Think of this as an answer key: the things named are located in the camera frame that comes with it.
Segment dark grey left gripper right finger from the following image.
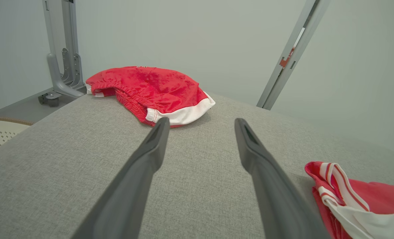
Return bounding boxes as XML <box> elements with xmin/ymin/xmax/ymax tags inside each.
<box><xmin>234</xmin><ymin>118</ymin><xmax>332</xmax><ymax>239</ymax></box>

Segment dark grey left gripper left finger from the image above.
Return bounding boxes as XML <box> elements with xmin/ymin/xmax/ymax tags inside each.
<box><xmin>71</xmin><ymin>117</ymin><xmax>171</xmax><ymax>239</ymax></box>

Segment red shorts with white trim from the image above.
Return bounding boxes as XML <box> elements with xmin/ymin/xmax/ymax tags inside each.
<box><xmin>85</xmin><ymin>66</ymin><xmax>216</xmax><ymax>128</ymax></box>

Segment red jersey with white sleeves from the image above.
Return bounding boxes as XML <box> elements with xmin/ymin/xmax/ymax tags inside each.
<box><xmin>304</xmin><ymin>161</ymin><xmax>394</xmax><ymax>239</ymax></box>

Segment grey metal stand with castors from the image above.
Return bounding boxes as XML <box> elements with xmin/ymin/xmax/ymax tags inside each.
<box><xmin>38</xmin><ymin>0</ymin><xmax>87</xmax><ymax>108</ymax></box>

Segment cream perforated laundry basket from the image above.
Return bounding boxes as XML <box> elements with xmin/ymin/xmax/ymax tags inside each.
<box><xmin>0</xmin><ymin>117</ymin><xmax>35</xmax><ymax>156</ymax></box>

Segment grey metal partition frame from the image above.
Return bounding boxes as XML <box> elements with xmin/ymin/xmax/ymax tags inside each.
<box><xmin>256</xmin><ymin>0</ymin><xmax>332</xmax><ymax>111</ymax></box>

